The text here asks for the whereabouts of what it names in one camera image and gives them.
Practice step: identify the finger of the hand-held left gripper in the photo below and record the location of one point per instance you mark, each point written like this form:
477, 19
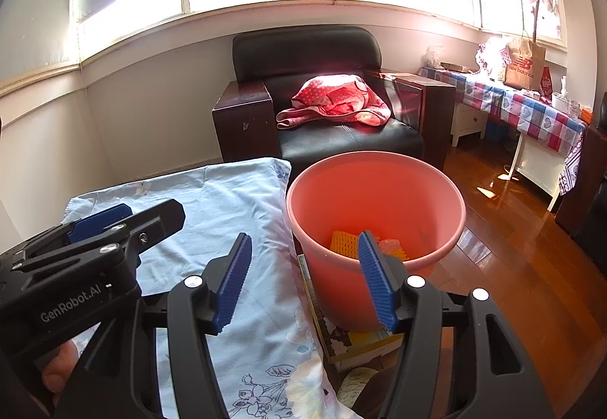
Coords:
151, 224
99, 217

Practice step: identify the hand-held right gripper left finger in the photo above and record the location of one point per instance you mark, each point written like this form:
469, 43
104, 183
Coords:
232, 286

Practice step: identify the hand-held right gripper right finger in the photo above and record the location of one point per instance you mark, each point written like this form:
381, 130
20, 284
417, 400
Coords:
379, 286

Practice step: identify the clear red-printed plastic wrapper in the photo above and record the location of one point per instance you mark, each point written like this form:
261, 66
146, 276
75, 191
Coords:
391, 247

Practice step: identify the yellow foam fruit net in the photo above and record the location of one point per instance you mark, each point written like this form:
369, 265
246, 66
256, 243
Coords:
342, 241

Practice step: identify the pink plastic bucket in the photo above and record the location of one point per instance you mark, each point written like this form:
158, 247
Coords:
379, 196

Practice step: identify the person's left hand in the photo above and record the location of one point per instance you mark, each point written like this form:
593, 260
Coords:
57, 367

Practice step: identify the light blue floral cloth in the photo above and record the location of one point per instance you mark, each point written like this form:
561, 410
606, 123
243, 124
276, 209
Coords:
189, 210

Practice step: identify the cardboard box under bucket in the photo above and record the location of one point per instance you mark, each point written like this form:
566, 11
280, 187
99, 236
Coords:
351, 341

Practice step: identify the beige round pad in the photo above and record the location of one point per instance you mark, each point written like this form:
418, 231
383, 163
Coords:
355, 383

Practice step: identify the white drawer cabinet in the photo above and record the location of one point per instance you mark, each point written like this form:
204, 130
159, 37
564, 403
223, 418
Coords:
469, 123

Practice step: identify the red pink dotted cloth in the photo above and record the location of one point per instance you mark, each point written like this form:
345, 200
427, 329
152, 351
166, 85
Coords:
332, 101

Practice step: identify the blue box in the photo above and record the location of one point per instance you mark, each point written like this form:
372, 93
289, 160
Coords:
497, 131

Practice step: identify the white table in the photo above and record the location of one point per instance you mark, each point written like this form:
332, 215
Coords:
536, 163

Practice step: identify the black leather armchair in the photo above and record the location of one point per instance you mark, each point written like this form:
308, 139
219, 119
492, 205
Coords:
303, 49

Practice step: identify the flat brown box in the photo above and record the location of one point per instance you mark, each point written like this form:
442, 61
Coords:
453, 66

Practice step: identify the checkered tablecloth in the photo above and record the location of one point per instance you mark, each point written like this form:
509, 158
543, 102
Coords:
531, 106

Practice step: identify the clear crumpled plastic bag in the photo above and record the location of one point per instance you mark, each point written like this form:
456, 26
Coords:
434, 55

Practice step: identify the red white gingham bag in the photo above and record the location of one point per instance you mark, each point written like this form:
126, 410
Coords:
491, 59

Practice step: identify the white container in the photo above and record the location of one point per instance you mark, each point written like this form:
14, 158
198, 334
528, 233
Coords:
559, 102

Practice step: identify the brown paper bag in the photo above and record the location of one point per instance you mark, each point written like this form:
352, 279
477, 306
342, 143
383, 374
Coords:
524, 66

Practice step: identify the red carton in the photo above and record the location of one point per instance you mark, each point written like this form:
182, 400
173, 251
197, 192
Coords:
546, 80

